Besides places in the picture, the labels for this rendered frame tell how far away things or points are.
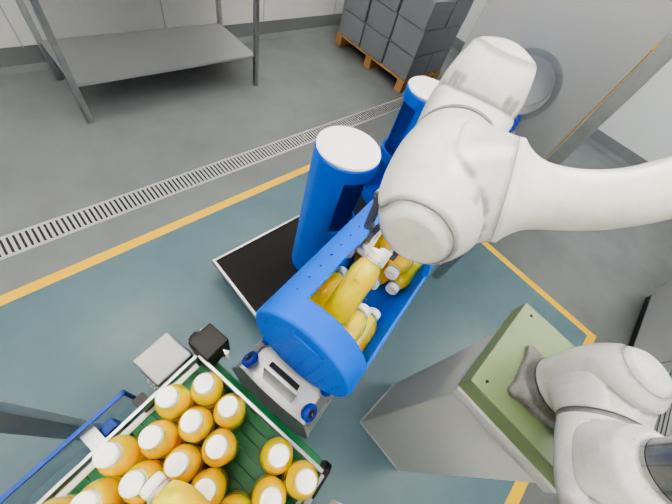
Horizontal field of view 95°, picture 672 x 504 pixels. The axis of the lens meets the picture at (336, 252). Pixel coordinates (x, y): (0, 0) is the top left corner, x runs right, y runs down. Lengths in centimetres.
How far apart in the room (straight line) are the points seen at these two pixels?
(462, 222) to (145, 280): 200
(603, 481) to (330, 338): 52
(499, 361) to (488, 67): 78
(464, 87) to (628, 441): 64
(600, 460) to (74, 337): 208
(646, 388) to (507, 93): 65
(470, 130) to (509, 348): 81
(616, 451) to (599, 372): 17
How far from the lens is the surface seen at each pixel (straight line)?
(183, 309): 201
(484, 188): 29
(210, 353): 85
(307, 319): 64
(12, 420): 90
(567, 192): 33
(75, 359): 207
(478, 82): 41
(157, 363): 102
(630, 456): 78
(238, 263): 194
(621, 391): 87
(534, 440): 102
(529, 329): 113
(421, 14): 407
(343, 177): 126
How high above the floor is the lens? 182
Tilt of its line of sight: 54 degrees down
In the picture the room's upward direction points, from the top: 23 degrees clockwise
